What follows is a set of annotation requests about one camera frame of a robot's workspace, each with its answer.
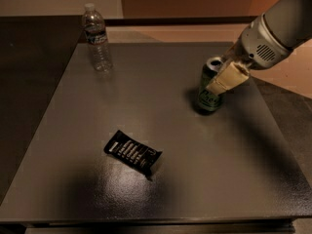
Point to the clear plastic water bottle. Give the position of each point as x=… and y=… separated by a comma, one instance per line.
x=95, y=32

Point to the green soda can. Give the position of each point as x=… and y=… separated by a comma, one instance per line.
x=206, y=99

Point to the black snack wrapper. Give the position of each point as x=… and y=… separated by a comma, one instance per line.
x=132, y=153

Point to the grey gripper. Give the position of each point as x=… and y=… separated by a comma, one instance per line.
x=258, y=43

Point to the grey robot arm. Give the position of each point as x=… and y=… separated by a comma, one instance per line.
x=290, y=22

